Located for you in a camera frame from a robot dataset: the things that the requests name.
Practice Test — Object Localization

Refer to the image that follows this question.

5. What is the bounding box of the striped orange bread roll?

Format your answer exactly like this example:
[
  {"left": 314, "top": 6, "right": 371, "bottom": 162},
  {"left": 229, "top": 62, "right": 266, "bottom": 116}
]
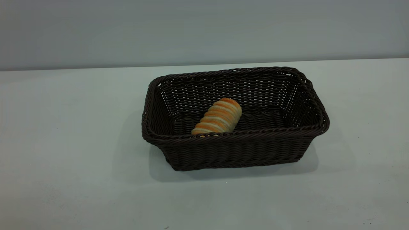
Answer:
[{"left": 191, "top": 97, "right": 242, "bottom": 137}]

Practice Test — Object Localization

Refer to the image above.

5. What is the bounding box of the dark brown woven basket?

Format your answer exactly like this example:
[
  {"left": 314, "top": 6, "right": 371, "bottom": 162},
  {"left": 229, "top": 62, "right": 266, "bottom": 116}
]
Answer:
[{"left": 141, "top": 66, "right": 330, "bottom": 171}]

